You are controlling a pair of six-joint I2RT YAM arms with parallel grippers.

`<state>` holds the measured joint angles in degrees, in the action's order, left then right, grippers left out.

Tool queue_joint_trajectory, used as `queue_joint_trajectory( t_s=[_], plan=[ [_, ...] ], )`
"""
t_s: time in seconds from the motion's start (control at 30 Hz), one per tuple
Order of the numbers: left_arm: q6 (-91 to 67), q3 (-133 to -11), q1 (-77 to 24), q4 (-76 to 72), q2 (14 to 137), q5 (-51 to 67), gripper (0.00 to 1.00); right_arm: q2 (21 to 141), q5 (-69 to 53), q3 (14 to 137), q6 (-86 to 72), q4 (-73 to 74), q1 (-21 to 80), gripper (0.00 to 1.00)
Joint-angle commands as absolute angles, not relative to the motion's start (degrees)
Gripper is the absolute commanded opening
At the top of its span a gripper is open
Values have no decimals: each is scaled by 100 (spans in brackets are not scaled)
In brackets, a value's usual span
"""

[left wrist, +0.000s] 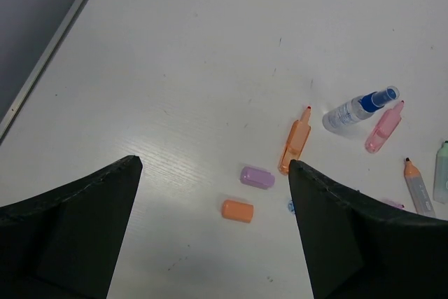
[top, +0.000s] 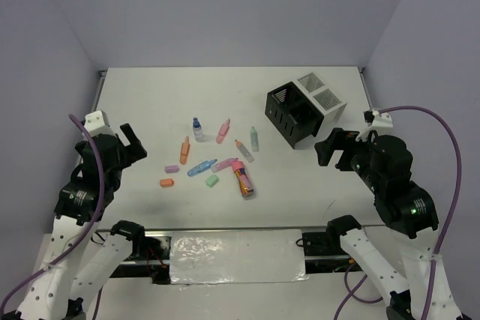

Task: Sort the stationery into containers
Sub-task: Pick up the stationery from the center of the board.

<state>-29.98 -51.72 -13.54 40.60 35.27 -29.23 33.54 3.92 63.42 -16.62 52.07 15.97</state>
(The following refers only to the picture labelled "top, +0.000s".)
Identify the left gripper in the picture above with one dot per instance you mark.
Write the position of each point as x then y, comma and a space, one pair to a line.
135, 150

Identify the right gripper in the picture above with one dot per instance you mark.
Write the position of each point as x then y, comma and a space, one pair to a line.
341, 138

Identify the purple marker cap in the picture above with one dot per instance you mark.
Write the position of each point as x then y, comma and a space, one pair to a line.
171, 168

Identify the orange marker cap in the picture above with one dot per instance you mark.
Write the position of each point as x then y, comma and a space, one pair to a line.
167, 182

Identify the orange frosted marker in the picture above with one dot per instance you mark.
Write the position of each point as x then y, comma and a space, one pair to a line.
244, 151

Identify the purple highlighter pen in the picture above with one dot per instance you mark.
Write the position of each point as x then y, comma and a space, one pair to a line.
218, 166

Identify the pink capped colourful tube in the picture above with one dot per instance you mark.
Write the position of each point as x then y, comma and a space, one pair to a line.
244, 183

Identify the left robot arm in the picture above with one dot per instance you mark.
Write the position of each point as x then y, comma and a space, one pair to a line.
62, 288

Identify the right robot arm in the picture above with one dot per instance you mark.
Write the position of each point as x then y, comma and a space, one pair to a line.
408, 212

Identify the black organizer container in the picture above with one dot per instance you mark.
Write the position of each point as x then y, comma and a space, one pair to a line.
292, 113

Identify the orange translucent highlighter pen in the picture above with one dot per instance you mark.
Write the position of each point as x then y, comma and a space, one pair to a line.
184, 152

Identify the white organizer container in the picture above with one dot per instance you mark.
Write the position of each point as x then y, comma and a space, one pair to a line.
322, 96

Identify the blue spray bottle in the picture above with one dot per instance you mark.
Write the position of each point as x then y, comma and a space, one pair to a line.
197, 130

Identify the blue highlighter pen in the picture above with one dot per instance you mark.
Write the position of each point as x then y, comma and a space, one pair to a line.
201, 167

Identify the green highlighter pen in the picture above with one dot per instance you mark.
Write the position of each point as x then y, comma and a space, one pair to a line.
254, 140

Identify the green marker cap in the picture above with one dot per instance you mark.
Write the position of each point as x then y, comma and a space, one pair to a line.
212, 180

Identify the pink highlighter pen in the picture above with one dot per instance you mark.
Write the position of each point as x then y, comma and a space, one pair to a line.
223, 131

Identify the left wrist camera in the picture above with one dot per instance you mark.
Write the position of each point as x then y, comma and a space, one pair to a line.
97, 123

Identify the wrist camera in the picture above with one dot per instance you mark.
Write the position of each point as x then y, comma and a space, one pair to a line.
378, 122
97, 123

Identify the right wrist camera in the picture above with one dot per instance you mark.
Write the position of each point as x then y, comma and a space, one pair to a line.
378, 122

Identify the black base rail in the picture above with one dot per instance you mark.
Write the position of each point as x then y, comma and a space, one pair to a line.
151, 261

